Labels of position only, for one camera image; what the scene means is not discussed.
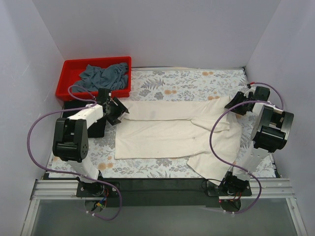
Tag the blue grey t shirt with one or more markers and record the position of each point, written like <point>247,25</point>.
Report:
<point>114,77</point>

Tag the folded black t shirt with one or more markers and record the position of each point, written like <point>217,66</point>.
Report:
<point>96,130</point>

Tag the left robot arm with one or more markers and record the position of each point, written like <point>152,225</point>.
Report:
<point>70,142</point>

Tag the red plastic bin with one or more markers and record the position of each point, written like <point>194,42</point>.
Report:
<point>72,68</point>

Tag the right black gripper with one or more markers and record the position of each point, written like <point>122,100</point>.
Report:
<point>240,103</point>

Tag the floral patterned table mat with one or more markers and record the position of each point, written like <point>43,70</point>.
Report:
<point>166,85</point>

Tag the cream white t shirt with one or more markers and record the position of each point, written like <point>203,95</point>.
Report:
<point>175,129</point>

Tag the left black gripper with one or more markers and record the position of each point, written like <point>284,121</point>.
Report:
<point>115,111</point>

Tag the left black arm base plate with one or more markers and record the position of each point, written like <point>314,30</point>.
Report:
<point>95,189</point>

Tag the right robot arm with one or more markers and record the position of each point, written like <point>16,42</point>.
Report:
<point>270,133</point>

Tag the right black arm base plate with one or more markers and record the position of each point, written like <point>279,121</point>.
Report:
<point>212,190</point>

